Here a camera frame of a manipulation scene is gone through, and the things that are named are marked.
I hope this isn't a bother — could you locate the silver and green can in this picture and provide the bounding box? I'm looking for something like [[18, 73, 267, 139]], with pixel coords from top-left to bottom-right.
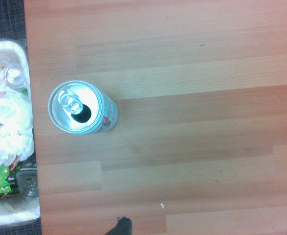
[[3, 66, 28, 93]]

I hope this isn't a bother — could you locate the crumpled white tissue paper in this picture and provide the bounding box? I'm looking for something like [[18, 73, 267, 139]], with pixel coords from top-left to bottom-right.
[[0, 83, 35, 166]]

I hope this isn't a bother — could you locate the light blue drink can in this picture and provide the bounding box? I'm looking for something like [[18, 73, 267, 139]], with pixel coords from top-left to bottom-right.
[[47, 80, 119, 136]]

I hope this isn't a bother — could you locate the white lined trash bin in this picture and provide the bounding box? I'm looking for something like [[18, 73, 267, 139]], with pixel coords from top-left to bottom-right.
[[0, 40, 42, 230]]

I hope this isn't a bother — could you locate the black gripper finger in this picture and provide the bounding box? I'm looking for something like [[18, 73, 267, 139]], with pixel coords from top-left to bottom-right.
[[108, 216, 133, 235]]

